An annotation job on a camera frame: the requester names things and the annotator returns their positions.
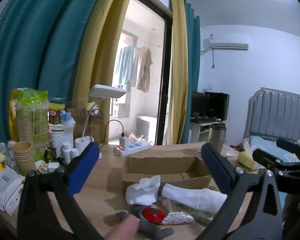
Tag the red soft ball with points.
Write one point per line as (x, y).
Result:
(153, 215)

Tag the tall white pill bottle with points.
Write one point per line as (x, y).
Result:
(66, 152)

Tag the white cloth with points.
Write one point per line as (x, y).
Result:
(195, 197)

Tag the patterned small pouch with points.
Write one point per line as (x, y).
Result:
(42, 167)

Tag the black computer monitor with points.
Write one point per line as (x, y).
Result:
(210, 105)

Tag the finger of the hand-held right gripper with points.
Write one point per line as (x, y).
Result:
(287, 143)
(265, 157)

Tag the hanging light blue shirt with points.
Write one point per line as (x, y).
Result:
(123, 66)

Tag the bed with blue sheet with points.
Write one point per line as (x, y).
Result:
(262, 143)

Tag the white towel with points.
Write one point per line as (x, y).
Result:
(142, 190)

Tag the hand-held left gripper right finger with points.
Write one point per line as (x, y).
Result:
(217, 167)

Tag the grey plush toy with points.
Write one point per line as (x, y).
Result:
(150, 228)

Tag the hanging beige shirt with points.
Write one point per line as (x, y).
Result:
(142, 67)

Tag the white power strip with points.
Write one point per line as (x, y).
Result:
(136, 147)

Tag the green patterned packet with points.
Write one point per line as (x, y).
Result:
(200, 213)

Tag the white lattice basket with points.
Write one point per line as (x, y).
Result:
(61, 140)

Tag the steel thermos flask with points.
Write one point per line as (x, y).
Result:
(217, 135)

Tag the cardboard box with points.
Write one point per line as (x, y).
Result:
(165, 175)

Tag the green pack of paper cups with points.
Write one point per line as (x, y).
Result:
(37, 120)

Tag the crumpled clear plastic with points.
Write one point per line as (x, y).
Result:
(69, 125)

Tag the white appliance on balcony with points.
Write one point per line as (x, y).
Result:
(146, 127)

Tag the yellow-green item in clear wrap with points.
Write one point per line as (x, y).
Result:
(90, 105)

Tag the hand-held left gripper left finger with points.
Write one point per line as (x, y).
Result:
(83, 170)

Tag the stack of brown paper cups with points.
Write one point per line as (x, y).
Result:
(23, 155)

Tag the wide yellow curtain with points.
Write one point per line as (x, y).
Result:
(100, 50)

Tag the wide teal curtain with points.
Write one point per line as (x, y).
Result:
(40, 55)

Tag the white desk lamp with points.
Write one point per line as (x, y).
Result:
(106, 91)

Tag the white computer desk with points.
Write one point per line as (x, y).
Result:
(202, 130)

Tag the clear bag of white beads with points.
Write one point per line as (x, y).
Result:
(178, 217)

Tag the yellow tissue pack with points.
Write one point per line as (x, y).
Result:
(246, 159)

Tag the brown cardboard sheet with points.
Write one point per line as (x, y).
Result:
(97, 130)

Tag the white paper packets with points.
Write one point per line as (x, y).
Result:
(5, 187)

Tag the white plastic bag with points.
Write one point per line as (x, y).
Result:
(228, 151)

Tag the white plug-in charger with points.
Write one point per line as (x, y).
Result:
(122, 142)

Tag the narrow yellow curtain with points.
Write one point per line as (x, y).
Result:
(178, 67)

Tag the short white pill bottle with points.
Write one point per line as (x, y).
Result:
(74, 153)

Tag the narrow teal curtain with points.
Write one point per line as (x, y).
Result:
(193, 67)

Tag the white air conditioner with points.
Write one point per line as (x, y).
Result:
(230, 46)

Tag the red tin can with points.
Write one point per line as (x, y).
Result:
(55, 112)

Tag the grey padded headboard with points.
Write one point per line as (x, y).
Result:
(277, 115)

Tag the black sliding door frame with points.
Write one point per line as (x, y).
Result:
(166, 80)

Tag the small white adapter cube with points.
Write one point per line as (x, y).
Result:
(53, 166)

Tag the person's left hand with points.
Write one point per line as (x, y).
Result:
(123, 227)

